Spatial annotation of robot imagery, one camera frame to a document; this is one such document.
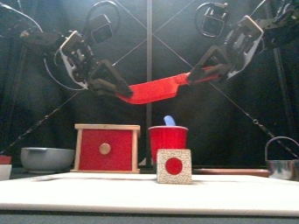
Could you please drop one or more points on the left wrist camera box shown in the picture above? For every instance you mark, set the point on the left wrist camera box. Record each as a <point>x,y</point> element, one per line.
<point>101,32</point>

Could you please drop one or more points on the grey bowl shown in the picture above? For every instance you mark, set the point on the grey bowl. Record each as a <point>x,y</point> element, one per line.
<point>47,160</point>

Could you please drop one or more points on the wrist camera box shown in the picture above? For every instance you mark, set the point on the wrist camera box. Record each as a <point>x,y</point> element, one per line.
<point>212,24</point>
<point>101,32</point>

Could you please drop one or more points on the red plastic cup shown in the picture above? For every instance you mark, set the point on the red plastic cup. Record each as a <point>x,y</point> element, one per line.
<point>167,140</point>

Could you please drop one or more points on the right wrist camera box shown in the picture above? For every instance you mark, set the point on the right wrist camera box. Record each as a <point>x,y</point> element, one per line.
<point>212,24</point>

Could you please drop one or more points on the white cup with red rim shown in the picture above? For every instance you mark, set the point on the white cup with red rim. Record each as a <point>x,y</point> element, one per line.
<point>4,172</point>

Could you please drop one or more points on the white cutting board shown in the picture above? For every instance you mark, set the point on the white cutting board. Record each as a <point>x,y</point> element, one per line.
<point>116,195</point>

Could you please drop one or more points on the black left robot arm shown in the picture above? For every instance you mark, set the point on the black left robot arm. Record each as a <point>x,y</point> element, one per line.
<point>43,39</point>

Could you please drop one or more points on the red toy knife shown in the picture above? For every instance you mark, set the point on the red toy knife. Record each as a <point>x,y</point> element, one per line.
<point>155,90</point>

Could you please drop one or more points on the grey vertical frame pole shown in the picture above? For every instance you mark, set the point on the grey vertical frame pole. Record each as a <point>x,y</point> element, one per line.
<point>148,29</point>

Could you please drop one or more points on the brown wooden tray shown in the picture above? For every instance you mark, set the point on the brown wooden tray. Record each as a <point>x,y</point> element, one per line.
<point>234,172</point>

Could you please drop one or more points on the wooden box with red panel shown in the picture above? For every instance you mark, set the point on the wooden box with red panel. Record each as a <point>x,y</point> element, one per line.
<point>89,140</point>

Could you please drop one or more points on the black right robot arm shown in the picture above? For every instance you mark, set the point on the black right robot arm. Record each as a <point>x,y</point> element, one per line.
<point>284,26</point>

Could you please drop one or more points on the toy sushi roll red centre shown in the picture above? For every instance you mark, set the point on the toy sushi roll red centre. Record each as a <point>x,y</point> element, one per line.
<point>173,166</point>

